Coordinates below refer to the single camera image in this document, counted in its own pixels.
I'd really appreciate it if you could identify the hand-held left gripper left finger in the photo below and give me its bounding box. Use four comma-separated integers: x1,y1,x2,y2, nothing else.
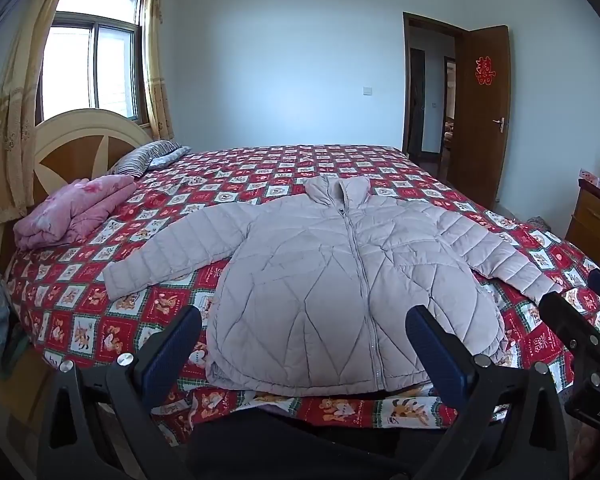
36,305,203,480

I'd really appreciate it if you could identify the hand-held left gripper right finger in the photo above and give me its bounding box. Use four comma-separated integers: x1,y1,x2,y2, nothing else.
405,305,571,480

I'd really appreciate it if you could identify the light grey quilted down jacket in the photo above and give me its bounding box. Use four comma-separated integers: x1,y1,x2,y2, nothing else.
102,175,562,394

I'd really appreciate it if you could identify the red checked printed blanket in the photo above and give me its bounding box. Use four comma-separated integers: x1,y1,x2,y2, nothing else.
5,144,600,446

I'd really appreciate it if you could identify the wooden bedside cabinet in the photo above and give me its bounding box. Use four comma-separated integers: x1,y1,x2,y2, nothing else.
565,178,600,271

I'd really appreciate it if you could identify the person's dark clothing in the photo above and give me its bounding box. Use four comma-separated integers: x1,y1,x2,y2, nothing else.
185,390,476,480

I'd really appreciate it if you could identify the pink folded quilt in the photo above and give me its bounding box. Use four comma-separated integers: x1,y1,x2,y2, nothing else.
13,175,138,252

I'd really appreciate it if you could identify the brown wooden door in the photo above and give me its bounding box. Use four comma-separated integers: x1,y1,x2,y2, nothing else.
454,25,512,213

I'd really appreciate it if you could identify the grey patterned pillow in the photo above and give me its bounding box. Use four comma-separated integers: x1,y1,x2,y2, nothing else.
147,146,192,170

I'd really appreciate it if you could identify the striped pillow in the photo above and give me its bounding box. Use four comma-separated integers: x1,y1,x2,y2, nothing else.
111,140,182,178

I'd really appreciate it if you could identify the cream and wood headboard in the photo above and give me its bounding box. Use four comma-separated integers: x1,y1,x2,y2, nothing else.
0,107,153,271

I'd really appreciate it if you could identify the red paper door decoration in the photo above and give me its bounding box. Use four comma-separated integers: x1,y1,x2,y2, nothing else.
474,56,496,86

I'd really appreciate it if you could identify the wide yellow lace curtain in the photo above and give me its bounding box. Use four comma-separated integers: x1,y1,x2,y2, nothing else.
0,0,78,223

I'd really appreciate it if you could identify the wood framed window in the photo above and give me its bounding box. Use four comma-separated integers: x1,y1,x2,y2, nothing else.
36,0,148,126

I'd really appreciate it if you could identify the brown door frame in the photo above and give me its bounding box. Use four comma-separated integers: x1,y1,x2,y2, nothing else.
402,11,466,161

